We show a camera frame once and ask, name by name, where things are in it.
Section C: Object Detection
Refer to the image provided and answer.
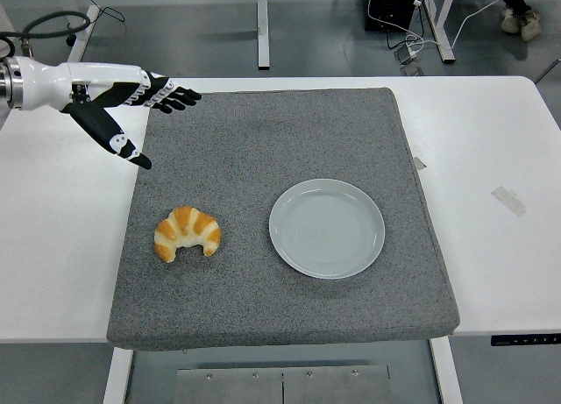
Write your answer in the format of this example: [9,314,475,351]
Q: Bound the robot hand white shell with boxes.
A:
[16,56,203,171]

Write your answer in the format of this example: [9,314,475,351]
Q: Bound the croissant bread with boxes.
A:
[153,205,223,264]

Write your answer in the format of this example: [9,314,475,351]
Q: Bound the pale grey round plate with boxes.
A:
[268,178,386,280]

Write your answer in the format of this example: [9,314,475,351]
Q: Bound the grey metal plate with screws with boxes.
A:
[174,364,392,404]

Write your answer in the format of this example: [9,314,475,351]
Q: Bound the white desk leg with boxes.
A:
[422,0,458,65]
[256,0,270,71]
[67,4,101,64]

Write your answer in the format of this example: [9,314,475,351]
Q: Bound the white table leg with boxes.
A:
[429,336,465,404]
[103,346,135,404]

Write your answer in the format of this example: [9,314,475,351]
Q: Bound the grey speckled mat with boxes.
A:
[105,87,460,351]

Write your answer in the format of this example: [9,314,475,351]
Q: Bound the black equipment box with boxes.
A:
[364,0,417,32]

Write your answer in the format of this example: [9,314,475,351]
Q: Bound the person's foot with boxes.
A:
[501,5,523,33]
[520,9,543,41]

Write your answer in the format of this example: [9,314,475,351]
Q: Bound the translucent tape strip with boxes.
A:
[490,185,527,217]

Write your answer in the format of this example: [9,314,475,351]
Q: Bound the grey metal chair leg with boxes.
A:
[534,57,561,83]

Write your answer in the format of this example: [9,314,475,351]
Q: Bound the black table control panel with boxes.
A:
[490,333,561,347]

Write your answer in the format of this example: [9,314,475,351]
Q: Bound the thin black floor cable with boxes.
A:
[78,0,126,25]

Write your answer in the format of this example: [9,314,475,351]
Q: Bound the white cable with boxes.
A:
[367,0,503,54]

